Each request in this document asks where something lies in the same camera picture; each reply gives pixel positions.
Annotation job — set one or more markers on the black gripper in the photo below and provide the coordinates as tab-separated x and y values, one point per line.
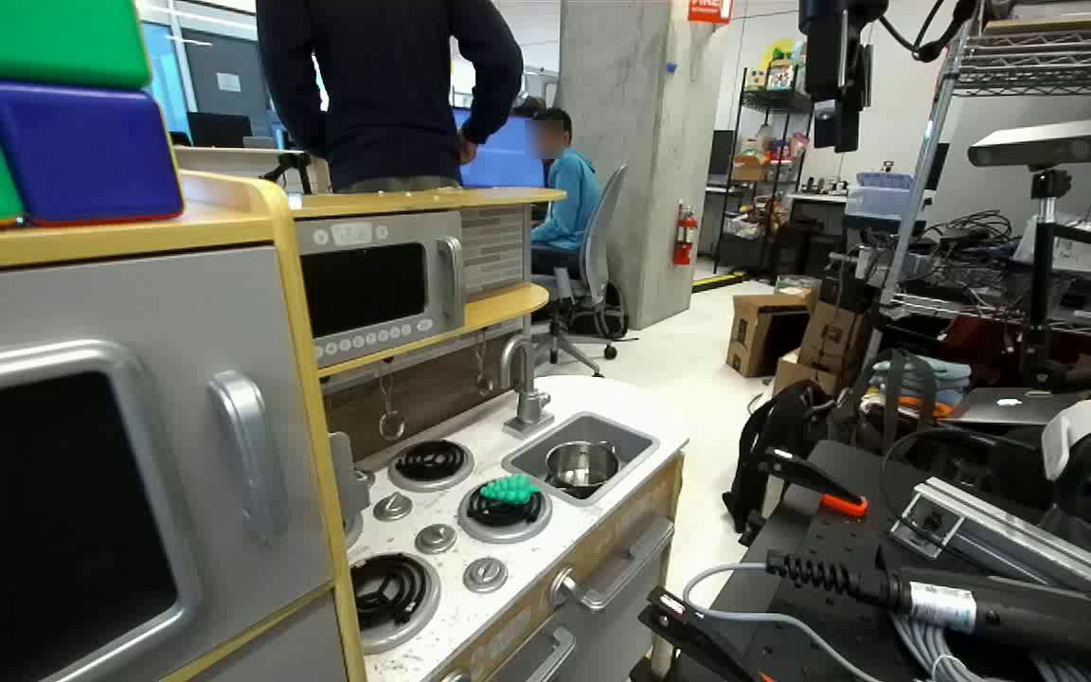
831	52

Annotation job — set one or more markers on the green bowl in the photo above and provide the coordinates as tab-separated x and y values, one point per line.
507	496

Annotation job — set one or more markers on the grey toy sink basin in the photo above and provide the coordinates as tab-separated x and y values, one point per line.
625	440

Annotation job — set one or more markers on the grey toy faucet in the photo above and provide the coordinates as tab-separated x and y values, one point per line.
525	382

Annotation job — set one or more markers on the silver metal pot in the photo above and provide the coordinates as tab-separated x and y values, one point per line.
582	464

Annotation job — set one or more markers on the silver toy microwave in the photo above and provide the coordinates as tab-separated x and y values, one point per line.
375	289

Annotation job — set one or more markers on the wooden toy kitchen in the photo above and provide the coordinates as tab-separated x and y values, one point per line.
514	561

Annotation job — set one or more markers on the black storage shelf rack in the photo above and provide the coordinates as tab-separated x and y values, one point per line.
766	166

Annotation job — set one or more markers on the clear plastic storage bin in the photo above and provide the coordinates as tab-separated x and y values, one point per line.
887	200

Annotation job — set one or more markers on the red fire extinguisher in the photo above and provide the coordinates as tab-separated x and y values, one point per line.
684	235

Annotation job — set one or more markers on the brown cardboard box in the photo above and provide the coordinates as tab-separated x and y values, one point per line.
805	378
834	337

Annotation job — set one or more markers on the white patterned partition panel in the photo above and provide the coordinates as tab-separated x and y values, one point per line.
1049	64

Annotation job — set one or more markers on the grey office chair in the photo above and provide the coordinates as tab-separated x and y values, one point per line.
601	253

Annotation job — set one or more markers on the person in teal shirt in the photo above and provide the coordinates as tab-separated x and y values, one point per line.
564	190

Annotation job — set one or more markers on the blue monitor screen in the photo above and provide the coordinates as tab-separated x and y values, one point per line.
500	153

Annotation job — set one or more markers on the silver aluminium extrusion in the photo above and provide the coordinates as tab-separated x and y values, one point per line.
987	534

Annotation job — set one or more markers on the person in dark shirt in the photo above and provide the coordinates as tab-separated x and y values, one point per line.
380	89

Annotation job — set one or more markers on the silver stove knob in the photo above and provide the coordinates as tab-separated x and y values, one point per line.
487	575
434	541
390	504

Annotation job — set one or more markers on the silver windowed cabinet door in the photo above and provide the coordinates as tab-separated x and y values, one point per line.
129	318

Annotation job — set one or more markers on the blue foam block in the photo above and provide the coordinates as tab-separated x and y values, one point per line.
83	153

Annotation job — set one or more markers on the silver aluminium frame post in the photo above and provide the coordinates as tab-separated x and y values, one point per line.
923	175

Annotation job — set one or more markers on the red wall sign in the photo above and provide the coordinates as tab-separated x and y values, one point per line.
708	8

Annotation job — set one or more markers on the grey stereo camera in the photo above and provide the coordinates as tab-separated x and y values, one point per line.
1049	143

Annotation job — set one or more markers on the black camera stand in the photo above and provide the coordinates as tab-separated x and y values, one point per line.
1042	268

